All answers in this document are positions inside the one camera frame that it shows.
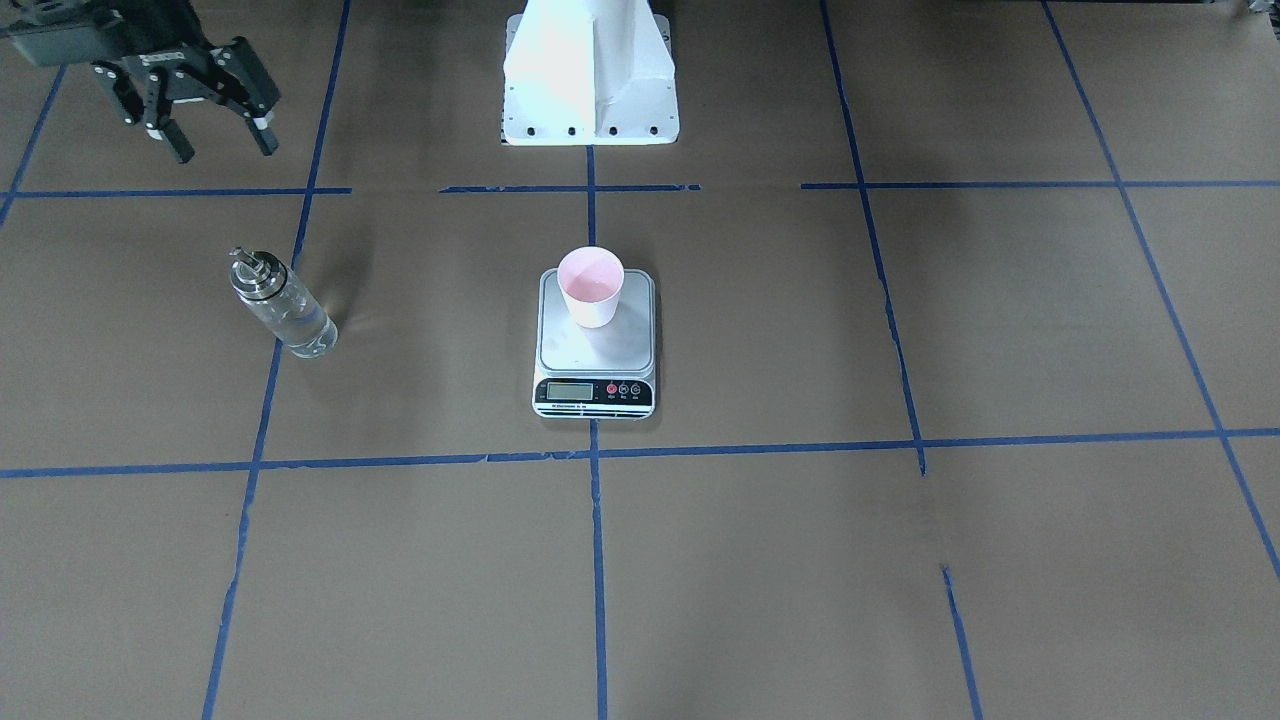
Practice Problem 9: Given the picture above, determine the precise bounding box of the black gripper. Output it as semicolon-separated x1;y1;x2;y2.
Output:
3;1;282;164

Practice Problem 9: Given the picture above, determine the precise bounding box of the clear glass sauce bottle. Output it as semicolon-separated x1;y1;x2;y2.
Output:
229;247;339;359

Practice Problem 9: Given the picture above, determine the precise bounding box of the pink plastic cup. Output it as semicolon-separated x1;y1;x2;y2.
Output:
556;246;625;329

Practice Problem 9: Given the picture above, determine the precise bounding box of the silver digital kitchen scale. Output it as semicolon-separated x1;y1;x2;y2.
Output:
531;269;659;420

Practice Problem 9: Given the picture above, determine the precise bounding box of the white pedestal column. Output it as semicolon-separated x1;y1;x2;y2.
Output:
500;1;681;147

